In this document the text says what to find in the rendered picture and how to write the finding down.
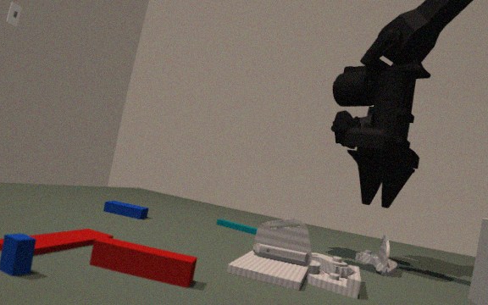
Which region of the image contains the teal flat bar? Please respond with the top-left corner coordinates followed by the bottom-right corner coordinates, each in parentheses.
top-left (217, 219), bottom-right (258, 235)

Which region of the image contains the red flat bar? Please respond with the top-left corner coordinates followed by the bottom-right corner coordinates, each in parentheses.
top-left (30, 229), bottom-right (113, 255)

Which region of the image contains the red rectangular block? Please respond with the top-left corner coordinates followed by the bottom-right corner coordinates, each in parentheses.
top-left (90, 236), bottom-right (197, 287)

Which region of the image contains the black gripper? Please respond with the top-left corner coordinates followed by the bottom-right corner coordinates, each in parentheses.
top-left (344, 100), bottom-right (419, 208)

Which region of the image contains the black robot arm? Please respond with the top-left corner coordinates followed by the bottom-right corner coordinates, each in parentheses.
top-left (331, 0), bottom-right (473, 147)

